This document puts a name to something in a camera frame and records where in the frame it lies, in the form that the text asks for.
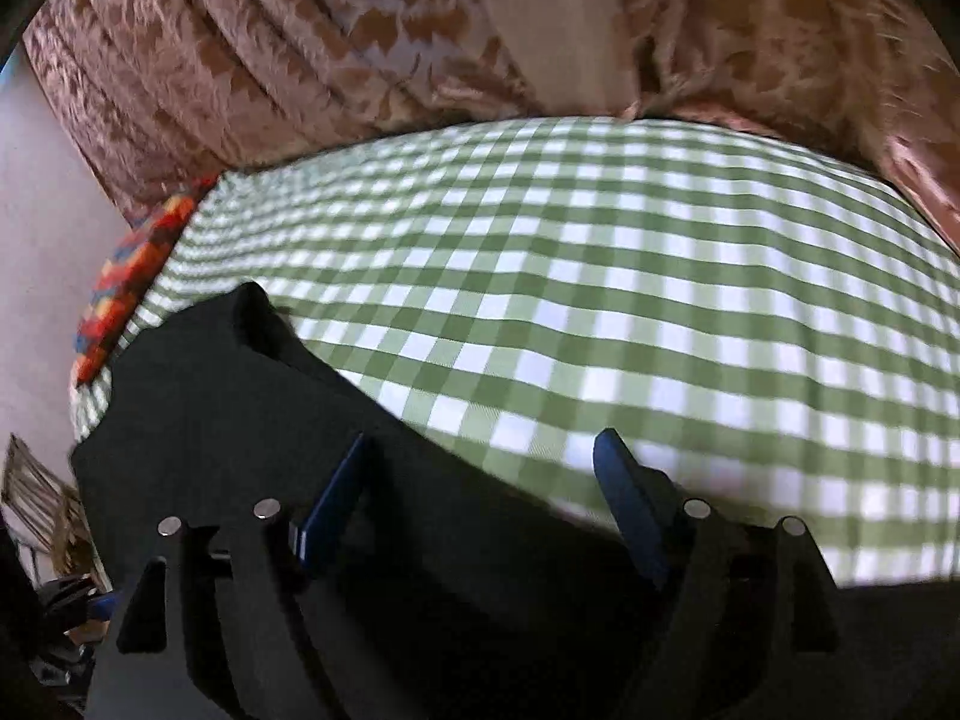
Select green checked bedsheet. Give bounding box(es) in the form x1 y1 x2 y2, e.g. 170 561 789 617
71 116 960 590

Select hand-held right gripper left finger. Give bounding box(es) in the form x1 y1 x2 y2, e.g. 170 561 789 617
86 431 376 720

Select black embroidered pants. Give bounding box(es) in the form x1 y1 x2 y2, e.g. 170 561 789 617
69 281 960 720

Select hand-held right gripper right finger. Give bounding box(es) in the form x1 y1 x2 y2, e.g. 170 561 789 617
592 427 842 720

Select brown floral curtain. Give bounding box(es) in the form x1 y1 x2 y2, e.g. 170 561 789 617
22 0 960 256

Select brown wooden furniture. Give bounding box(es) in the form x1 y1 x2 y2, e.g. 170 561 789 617
0 431 113 593

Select dark clutter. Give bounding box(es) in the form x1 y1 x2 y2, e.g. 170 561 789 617
30 574 121 706

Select colourful checked pillow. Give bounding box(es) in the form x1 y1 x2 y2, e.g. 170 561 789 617
71 176 222 387

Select plain beige curtain strip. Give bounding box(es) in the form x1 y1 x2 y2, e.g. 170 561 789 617
465 0 680 122

